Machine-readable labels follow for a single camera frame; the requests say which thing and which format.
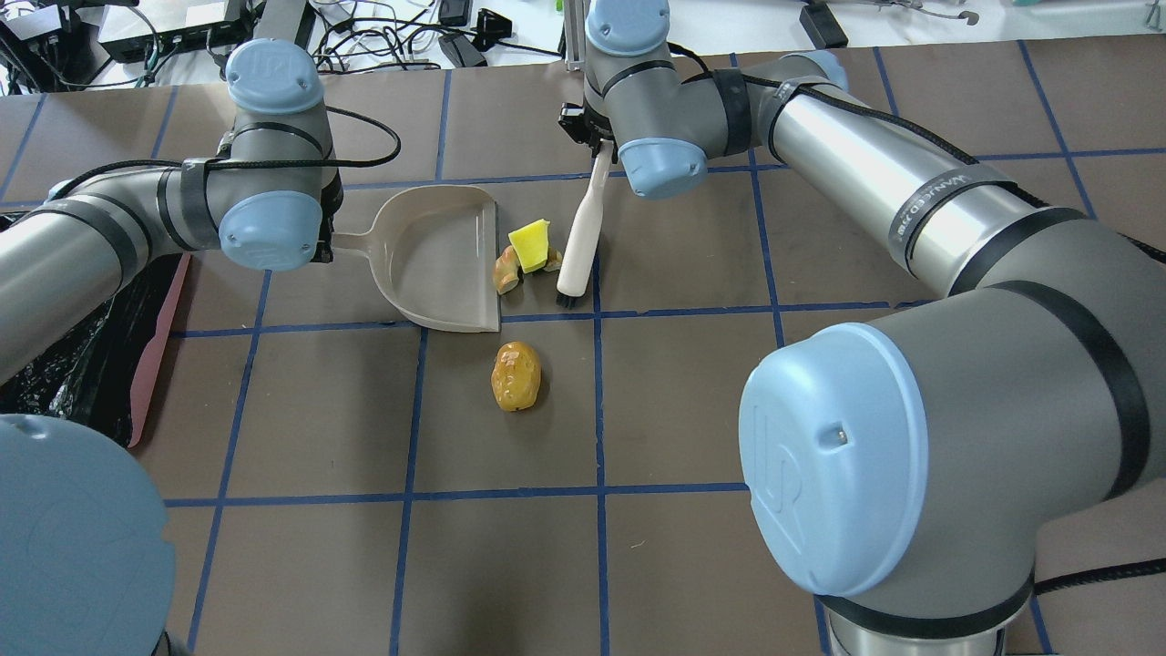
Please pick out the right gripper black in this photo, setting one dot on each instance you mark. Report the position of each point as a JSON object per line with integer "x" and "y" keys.
{"x": 601, "y": 146}

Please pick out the yellow sponge piece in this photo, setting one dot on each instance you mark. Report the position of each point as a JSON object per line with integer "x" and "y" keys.
{"x": 531, "y": 245}

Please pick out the beige hand brush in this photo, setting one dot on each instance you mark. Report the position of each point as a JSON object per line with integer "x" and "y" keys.
{"x": 582, "y": 244}

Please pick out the toy croissant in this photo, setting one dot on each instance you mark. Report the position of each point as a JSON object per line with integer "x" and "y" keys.
{"x": 508, "y": 272}

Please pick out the beige plastic dustpan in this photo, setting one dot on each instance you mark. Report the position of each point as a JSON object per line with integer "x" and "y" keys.
{"x": 431, "y": 251}

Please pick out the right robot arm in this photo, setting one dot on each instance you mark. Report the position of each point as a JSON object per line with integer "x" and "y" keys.
{"x": 899, "y": 470}

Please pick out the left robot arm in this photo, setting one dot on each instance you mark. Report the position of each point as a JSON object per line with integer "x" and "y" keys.
{"x": 87, "y": 569}

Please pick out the bin with black liner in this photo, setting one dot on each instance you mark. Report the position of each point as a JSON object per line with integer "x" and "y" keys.
{"x": 102, "y": 372}

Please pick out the black power brick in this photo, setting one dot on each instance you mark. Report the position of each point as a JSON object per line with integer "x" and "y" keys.
{"x": 460, "y": 51}

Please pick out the black power adapter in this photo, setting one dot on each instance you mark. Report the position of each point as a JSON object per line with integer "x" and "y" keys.
{"x": 821, "y": 26}

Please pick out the aluminium frame post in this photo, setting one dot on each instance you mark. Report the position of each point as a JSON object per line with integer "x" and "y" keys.
{"x": 574, "y": 13}

